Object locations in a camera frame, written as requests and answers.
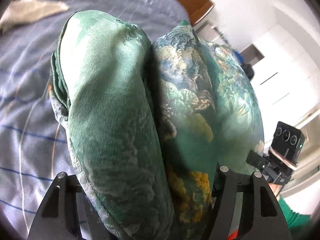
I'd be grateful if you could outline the black garment on chair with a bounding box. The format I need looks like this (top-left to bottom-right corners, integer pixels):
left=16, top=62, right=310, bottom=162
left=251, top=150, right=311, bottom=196
left=241, top=63, right=254, bottom=81

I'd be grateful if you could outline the blue plaid bed quilt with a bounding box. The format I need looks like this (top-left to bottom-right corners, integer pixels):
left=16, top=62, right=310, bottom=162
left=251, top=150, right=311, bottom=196
left=0, top=0, right=190, bottom=239

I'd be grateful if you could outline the orange red knit sweater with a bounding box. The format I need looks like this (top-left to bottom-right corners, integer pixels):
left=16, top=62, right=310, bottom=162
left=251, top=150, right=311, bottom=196
left=227, top=230, right=238, bottom=240

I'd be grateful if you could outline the white desk cabinet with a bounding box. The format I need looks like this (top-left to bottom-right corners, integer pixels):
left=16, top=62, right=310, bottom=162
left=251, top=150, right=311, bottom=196
left=195, top=21, right=266, bottom=68

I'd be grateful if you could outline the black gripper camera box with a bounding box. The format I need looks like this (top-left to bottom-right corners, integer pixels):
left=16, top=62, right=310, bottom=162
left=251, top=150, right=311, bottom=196
left=271, top=121, right=305, bottom=163

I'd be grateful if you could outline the beige cloth on bed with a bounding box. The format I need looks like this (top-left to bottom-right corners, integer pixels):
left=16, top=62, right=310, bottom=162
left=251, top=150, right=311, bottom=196
left=1, top=0, right=69, bottom=34

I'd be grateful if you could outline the green patterned silk garment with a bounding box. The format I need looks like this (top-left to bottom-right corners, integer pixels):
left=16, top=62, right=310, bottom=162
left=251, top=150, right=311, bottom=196
left=49, top=10, right=264, bottom=239

